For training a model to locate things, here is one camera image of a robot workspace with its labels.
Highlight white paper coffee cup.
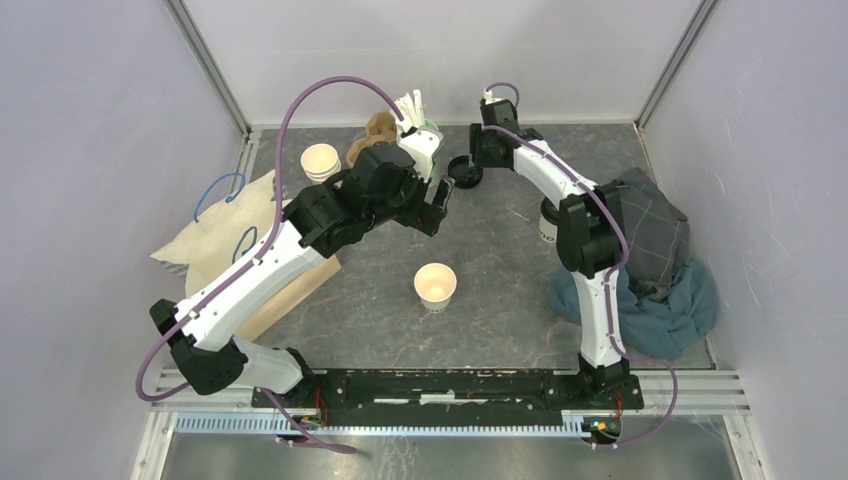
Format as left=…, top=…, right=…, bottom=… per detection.
left=538, top=198, right=560, bottom=244

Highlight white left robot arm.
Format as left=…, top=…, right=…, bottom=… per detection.
left=150, top=127, right=454, bottom=408

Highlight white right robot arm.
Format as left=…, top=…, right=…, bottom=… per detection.
left=470, top=99, right=630, bottom=408

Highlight checkered paper takeout bag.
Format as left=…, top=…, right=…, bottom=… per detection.
left=150, top=173, right=341, bottom=340

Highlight black spare cup lid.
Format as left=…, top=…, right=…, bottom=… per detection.
left=447, top=155, right=483, bottom=190

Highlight green straw holder cup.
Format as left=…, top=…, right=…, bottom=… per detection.
left=423, top=119, right=443, bottom=182

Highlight white paper-wrapped straws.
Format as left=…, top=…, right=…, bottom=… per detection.
left=393, top=89, right=425, bottom=133

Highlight brown cardboard cup carrier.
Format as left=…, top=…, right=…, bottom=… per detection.
left=345, top=111, right=397, bottom=167

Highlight stack of white paper cups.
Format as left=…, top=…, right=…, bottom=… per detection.
left=300, top=143, right=342, bottom=184

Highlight grey checked cloth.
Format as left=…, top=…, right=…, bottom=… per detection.
left=616, top=167, right=690, bottom=302

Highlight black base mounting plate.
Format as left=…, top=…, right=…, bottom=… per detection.
left=277, top=368, right=645, bottom=427

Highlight teal blue cloth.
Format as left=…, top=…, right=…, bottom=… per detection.
left=547, top=258, right=719, bottom=362

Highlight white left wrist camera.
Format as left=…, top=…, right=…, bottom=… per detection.
left=398, top=126, right=443, bottom=183

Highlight aluminium frame rail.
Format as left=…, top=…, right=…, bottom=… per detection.
left=134, top=369, right=769, bottom=479

